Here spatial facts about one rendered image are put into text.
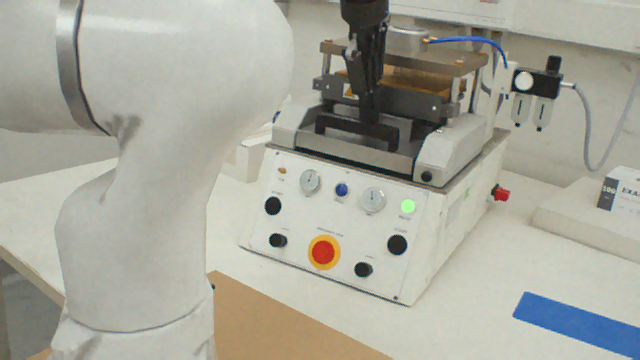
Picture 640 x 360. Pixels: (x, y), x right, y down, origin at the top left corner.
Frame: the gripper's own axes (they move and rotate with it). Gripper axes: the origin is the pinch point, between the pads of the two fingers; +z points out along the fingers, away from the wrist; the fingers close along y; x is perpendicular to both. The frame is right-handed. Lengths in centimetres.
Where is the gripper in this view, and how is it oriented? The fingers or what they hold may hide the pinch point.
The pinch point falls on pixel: (368, 106)
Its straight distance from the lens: 107.4
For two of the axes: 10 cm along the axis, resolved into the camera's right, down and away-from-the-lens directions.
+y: -4.9, 5.8, -6.6
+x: 8.7, 2.5, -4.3
